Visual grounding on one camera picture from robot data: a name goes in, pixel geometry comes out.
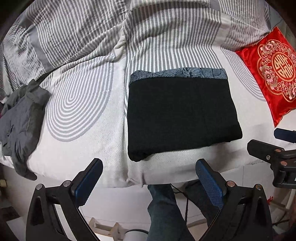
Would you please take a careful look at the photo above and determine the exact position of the black cable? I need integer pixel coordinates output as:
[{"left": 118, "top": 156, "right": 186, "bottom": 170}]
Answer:
[{"left": 171, "top": 184, "right": 190, "bottom": 223}]

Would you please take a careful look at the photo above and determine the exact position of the white wooden stool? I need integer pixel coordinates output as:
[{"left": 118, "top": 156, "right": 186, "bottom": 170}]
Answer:
[{"left": 89, "top": 217, "right": 150, "bottom": 241}]

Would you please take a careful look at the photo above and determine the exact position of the grey striped duvet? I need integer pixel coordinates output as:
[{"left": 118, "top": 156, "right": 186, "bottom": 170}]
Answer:
[{"left": 1, "top": 1, "right": 280, "bottom": 95}]

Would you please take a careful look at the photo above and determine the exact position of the red embroidered cushion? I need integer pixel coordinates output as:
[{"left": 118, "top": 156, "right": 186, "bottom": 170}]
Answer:
[{"left": 235, "top": 27, "right": 295, "bottom": 126}]

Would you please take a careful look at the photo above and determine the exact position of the person's left jeans leg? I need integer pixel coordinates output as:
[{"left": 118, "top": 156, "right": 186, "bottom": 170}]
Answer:
[{"left": 147, "top": 184, "right": 194, "bottom": 241}]

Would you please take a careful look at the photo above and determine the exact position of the grey jacket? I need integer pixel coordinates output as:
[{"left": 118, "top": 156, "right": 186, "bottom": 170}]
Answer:
[{"left": 1, "top": 79, "right": 51, "bottom": 181}]

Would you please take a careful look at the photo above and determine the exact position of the white grey striped bedsheet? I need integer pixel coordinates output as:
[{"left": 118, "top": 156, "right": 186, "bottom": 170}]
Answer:
[{"left": 28, "top": 46, "right": 295, "bottom": 187}]

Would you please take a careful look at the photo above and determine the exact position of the black pants blue patterned stripe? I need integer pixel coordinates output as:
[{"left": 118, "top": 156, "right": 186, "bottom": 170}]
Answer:
[{"left": 127, "top": 67, "right": 243, "bottom": 162}]

